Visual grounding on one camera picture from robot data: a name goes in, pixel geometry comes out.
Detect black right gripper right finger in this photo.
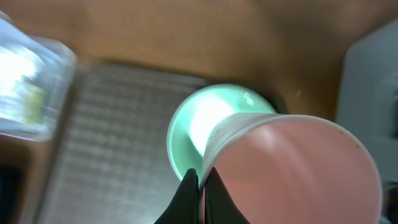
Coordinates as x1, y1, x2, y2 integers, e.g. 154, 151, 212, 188
204, 167, 249, 224

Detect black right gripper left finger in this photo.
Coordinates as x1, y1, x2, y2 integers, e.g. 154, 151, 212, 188
154, 169, 199, 224

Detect pink cup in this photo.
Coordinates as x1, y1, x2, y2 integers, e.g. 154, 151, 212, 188
202, 113, 382, 223

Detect mint green bowl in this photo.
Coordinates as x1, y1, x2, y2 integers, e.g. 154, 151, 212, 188
167, 84, 276, 180

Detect yellow green snack wrapper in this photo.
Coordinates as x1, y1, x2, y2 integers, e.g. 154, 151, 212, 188
23, 83, 45, 124

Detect grey plastic dishwasher rack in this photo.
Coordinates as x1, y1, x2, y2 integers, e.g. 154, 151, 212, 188
336, 21, 397, 181

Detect brown serving tray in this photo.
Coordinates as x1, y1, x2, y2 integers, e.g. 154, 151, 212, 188
37, 63, 208, 223

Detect black rectangular tray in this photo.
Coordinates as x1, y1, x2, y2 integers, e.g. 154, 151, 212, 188
1, 147, 30, 224

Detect clear plastic bin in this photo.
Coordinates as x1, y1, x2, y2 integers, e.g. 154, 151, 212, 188
1, 13, 77, 141

